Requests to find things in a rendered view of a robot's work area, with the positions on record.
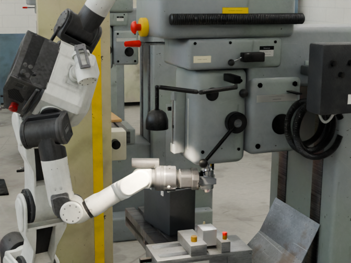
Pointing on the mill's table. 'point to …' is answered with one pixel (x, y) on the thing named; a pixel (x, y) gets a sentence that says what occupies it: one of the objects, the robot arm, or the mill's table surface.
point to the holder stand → (170, 209)
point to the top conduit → (236, 19)
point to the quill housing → (211, 115)
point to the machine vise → (243, 256)
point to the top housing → (208, 7)
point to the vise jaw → (199, 248)
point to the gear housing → (220, 52)
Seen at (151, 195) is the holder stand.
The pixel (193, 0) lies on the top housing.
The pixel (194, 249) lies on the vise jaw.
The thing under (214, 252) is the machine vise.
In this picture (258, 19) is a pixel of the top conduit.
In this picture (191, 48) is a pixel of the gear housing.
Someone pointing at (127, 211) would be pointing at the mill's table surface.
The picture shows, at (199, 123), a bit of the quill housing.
